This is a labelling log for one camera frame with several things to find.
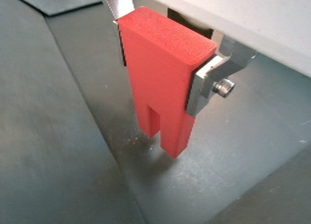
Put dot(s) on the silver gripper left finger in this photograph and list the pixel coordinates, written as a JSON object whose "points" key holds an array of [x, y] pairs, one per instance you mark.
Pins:
{"points": [[119, 8]]}

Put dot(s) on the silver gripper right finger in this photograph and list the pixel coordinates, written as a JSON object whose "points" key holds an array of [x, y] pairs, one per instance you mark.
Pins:
{"points": [[211, 76]]}

